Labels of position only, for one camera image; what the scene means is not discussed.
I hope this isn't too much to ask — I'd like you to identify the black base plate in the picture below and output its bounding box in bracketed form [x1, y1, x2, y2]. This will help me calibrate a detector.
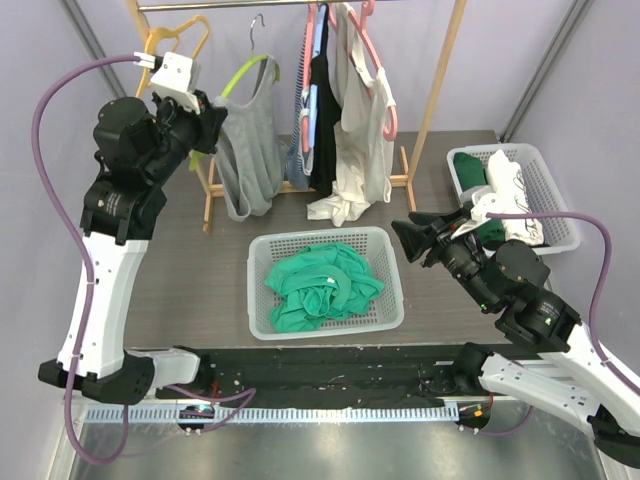
[154, 344, 541, 409]

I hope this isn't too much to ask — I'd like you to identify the white basket with folded clothes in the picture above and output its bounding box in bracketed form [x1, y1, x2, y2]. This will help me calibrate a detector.
[446, 143, 580, 256]

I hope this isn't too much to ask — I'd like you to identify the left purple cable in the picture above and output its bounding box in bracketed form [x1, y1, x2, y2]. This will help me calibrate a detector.
[31, 54, 256, 466]

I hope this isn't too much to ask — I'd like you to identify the pink hanger with white top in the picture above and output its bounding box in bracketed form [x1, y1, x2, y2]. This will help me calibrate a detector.
[346, 1, 398, 142]

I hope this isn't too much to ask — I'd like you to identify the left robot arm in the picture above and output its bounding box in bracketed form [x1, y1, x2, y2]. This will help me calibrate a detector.
[38, 90, 227, 406]

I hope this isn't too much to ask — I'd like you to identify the pink hanger with striped top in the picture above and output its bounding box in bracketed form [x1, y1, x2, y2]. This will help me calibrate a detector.
[301, 3, 318, 157]

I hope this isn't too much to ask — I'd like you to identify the blue striped tank top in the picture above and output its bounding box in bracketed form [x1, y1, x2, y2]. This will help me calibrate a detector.
[286, 28, 309, 190]

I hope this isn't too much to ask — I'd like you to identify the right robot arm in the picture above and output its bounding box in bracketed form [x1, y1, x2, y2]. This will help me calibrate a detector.
[391, 210, 639, 468]

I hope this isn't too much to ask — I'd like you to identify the lime green hanger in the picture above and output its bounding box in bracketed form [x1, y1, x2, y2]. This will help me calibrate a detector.
[189, 13, 271, 174]

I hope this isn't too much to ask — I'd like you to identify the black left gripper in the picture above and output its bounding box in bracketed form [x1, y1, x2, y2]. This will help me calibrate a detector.
[144, 90, 227, 186]

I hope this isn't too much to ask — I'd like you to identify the grey tank top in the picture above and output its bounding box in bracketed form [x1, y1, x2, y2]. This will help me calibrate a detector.
[213, 55, 287, 222]

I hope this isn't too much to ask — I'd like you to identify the white slotted cable duct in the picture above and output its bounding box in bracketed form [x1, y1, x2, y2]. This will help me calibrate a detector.
[84, 402, 461, 424]

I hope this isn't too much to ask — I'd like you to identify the aluminium rail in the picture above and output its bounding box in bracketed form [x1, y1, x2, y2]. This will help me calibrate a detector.
[62, 358, 610, 406]

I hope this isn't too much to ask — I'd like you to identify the yellow plastic hanger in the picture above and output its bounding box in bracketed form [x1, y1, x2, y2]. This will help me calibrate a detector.
[134, 14, 211, 99]

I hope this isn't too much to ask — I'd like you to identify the green tank top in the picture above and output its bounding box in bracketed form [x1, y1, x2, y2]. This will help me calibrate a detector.
[265, 242, 385, 334]

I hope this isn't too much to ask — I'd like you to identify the wooden clothes rack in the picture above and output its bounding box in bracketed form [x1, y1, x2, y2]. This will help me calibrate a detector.
[126, 1, 466, 234]

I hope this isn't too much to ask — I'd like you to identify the white plastic laundry basket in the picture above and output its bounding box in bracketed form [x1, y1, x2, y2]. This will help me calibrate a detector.
[246, 227, 404, 342]

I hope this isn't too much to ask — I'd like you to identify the folded white printed garment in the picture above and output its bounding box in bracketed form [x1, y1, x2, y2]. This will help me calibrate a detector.
[485, 150, 544, 247]

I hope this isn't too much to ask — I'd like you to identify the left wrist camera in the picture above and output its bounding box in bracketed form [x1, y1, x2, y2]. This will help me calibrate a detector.
[134, 52, 201, 114]

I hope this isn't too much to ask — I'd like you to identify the light blue hanger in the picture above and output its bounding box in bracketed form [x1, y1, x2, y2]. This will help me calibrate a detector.
[308, 4, 328, 149]

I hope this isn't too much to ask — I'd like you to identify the folded dark green garment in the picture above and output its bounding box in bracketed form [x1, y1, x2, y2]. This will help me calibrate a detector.
[453, 152, 505, 251]

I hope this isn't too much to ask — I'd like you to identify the black tank top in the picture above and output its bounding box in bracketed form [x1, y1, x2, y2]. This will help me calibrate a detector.
[309, 3, 342, 198]

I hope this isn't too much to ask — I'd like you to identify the white tank top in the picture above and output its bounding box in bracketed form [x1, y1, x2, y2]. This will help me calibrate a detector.
[307, 3, 396, 227]

